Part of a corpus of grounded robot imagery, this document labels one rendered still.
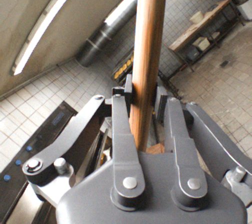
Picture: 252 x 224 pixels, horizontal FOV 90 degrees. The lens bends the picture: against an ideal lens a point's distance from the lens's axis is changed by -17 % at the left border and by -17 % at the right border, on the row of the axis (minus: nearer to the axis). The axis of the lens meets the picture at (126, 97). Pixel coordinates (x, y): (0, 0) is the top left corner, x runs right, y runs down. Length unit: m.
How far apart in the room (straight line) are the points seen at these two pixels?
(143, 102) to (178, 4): 5.23
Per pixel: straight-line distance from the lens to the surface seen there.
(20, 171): 1.42
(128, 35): 5.14
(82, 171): 1.65
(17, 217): 1.33
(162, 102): 0.16
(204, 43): 4.90
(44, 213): 1.39
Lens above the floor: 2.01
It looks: 15 degrees down
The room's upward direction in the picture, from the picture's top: 48 degrees counter-clockwise
